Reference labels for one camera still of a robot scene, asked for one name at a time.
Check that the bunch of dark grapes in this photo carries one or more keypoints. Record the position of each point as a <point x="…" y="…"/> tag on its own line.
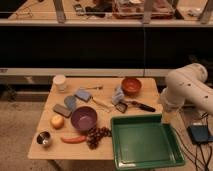
<point x="95" y="135"/>

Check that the blue sponge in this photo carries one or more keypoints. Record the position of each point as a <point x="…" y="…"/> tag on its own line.
<point x="83" y="95"/>

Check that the dark rectangular block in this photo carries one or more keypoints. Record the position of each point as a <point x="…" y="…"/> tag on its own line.
<point x="62" y="110"/>

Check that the orange carrot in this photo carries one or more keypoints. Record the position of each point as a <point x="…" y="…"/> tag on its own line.
<point x="74" y="140"/>

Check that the purple bowl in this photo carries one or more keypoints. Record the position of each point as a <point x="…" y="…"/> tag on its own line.
<point x="84" y="118"/>

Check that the orange bowl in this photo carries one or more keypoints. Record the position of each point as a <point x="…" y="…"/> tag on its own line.
<point x="131" y="86"/>

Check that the light blue towel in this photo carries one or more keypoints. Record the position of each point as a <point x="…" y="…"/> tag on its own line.
<point x="117" y="96"/>

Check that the wooden-handled brush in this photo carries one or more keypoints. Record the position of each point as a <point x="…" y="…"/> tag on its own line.
<point x="107" y="107"/>

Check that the black power box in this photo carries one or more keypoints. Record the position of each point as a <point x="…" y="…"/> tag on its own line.
<point x="199" y="134"/>

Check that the blue-grey flat lid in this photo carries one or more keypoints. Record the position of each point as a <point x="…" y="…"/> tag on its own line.
<point x="70" y="102"/>

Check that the yellow apple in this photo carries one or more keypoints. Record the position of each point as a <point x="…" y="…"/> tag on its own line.
<point x="57" y="122"/>

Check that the small metal cup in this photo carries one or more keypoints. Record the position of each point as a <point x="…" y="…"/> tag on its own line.
<point x="44" y="139"/>

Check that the cluttered background tray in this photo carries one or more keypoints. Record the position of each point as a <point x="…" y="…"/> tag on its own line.
<point x="135" y="9"/>

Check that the white cup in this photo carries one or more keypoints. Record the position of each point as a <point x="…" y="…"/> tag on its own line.
<point x="60" y="82"/>

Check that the green plastic tray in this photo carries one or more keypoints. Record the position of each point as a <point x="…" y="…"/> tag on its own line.
<point x="144" y="142"/>

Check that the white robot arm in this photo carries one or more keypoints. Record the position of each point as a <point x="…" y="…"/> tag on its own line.
<point x="186" y="83"/>

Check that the small metal spoon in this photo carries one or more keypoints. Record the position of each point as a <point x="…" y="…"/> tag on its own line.
<point x="99" y="87"/>

